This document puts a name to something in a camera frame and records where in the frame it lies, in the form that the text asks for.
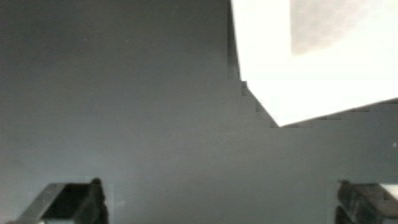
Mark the white drawer box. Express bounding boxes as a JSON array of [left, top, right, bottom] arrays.
[[232, 0, 398, 126]]

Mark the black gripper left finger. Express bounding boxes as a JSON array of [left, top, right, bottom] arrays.
[[17, 178, 111, 224]]

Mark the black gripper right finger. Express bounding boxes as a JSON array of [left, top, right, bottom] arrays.
[[335, 181, 398, 224]]

